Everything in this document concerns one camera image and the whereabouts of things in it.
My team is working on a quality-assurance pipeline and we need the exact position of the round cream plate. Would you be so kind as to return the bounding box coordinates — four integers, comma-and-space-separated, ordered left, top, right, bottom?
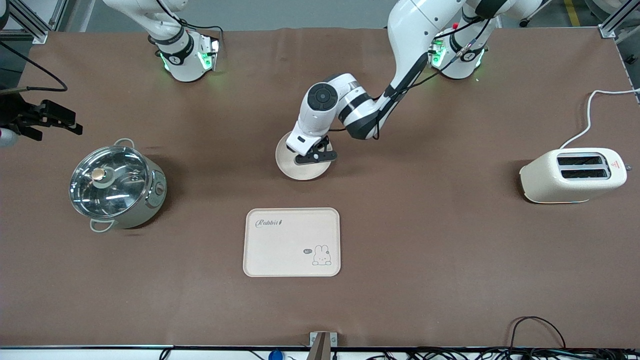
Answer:
275, 131, 334, 181

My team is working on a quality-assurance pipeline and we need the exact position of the cream rabbit print tray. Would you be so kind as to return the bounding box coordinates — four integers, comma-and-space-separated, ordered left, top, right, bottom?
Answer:
242, 207, 342, 278

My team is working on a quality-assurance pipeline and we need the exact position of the glass pot lid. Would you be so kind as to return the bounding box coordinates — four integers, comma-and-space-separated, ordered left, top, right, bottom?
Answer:
69, 145, 150, 220

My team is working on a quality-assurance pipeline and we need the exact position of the pale green electric pot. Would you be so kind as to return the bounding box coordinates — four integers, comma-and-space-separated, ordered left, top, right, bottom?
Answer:
69, 138, 168, 234

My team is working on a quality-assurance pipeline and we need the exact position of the brown table cover sheet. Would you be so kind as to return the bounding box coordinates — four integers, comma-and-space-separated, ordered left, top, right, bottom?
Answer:
0, 26, 640, 349

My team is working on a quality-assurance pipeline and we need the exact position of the cream two-slot toaster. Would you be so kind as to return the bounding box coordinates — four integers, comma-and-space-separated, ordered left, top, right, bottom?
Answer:
519, 147, 628, 204

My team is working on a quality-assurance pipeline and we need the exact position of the office chair caster base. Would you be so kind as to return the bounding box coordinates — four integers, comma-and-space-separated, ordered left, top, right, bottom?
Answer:
519, 0, 557, 28

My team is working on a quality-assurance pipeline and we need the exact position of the aluminium frame profile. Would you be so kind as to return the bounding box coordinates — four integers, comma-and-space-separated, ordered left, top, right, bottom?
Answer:
0, 0, 69, 45
598, 0, 640, 39

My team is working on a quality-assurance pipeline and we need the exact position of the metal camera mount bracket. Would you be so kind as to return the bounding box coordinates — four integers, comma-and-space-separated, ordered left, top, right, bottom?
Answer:
309, 331, 338, 360

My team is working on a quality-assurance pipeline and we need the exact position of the white toaster power cord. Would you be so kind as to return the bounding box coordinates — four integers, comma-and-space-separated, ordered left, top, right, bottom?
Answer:
559, 88, 640, 150

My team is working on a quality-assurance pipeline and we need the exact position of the black looped floor cable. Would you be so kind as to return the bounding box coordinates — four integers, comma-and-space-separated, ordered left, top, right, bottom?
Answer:
509, 316, 567, 350

